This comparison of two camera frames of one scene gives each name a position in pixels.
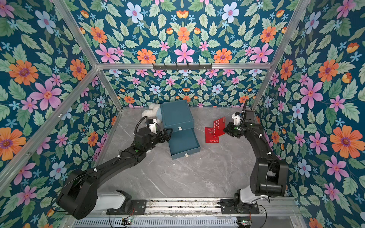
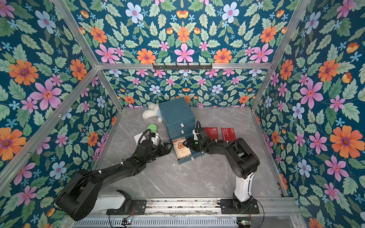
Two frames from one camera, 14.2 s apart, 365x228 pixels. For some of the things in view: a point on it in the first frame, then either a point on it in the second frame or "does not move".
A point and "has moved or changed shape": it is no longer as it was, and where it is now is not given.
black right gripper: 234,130 → 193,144
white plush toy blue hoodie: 154,110 does not move
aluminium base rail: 206,213 does not move
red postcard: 219,127 has moved or changed shape
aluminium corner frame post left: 87,52 does not move
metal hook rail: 182,67 does not move
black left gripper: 166,137 → 166,151
